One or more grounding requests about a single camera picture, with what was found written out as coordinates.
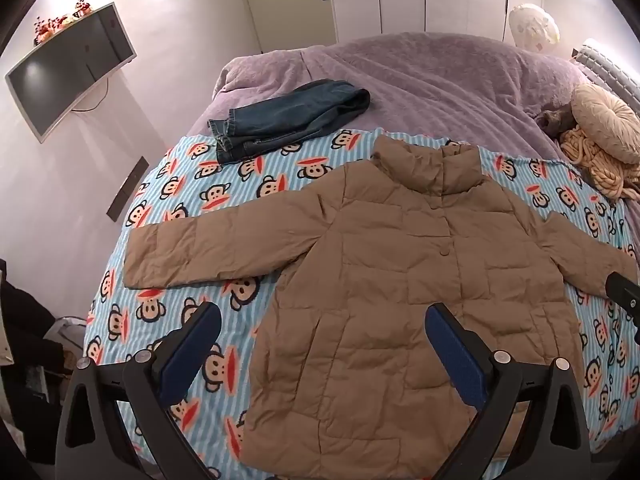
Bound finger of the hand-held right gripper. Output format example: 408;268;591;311
605;272;640;346

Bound white door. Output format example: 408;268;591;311
235;0;338;53

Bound monkey print striped blanket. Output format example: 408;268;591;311
82;127;640;480

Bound artificial flower decoration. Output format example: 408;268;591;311
32;0;93;43

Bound blue denim jeans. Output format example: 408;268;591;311
207;79;372;165

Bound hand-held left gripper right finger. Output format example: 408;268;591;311
425;303;593;480

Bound purple plush bedspread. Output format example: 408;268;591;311
187;32;596;161

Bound beige chunky knit blanket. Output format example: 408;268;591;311
559;125;640;201

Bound quilted white headboard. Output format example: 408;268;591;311
572;37;640;111

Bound brown puffer jacket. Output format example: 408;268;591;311
122;135;640;468

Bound white patterned pillow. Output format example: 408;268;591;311
509;3;561;53

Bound white plastic bag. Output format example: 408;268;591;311
42;317;88;376

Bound dark clothes pile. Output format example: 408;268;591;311
0;260;66;461

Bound dark brown cloth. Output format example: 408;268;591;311
532;101;576;137

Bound television cable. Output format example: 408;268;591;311
70;80;111;112

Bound wall mounted television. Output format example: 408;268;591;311
5;1;138;144

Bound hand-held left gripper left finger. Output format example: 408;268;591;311
55;302;222;480

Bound round beige pleated cushion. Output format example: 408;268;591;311
571;82;640;165

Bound dark wall strip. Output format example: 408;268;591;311
106;156;151;221

